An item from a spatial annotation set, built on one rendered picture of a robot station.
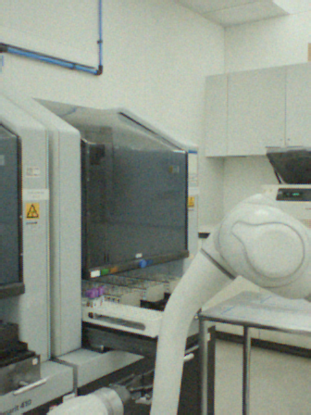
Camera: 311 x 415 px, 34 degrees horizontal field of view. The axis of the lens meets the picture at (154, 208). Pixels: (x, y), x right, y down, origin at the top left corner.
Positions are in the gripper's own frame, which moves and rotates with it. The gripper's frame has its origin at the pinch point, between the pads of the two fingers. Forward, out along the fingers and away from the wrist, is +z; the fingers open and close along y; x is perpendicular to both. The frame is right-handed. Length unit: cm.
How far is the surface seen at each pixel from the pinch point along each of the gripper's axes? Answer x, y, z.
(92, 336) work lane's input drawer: -3.7, 32.6, 8.0
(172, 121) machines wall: -102, 145, 223
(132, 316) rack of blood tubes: -12.3, 17.4, 10.1
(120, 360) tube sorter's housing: 5.1, 26.7, 15.3
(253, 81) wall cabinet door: -135, 100, 273
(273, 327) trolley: -6.8, -15.4, 41.2
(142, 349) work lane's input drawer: -3.4, 12.2, 7.9
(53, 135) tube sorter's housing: -67, 36, -4
